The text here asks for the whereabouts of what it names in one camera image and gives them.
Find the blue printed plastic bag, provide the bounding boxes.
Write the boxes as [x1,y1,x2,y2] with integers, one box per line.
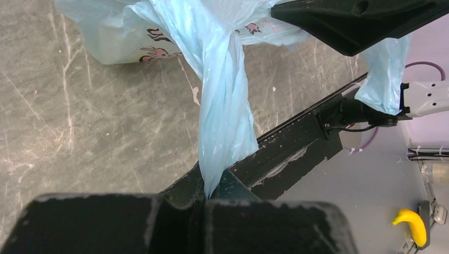
[54,0,412,199]

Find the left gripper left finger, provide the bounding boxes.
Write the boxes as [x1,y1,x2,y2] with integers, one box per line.
[0,165,206,254]

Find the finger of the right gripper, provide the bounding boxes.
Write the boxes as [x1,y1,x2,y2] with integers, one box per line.
[271,0,448,56]

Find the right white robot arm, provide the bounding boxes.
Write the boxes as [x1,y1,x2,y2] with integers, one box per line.
[271,1,448,118]

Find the yellow fake banana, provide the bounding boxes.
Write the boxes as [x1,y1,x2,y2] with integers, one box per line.
[391,208,428,247]

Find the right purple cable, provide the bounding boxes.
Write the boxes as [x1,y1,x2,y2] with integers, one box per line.
[345,61,446,154]

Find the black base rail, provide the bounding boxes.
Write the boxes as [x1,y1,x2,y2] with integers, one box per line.
[161,74,399,201]

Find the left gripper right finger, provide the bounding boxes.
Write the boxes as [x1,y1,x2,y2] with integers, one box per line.
[203,167,358,254]

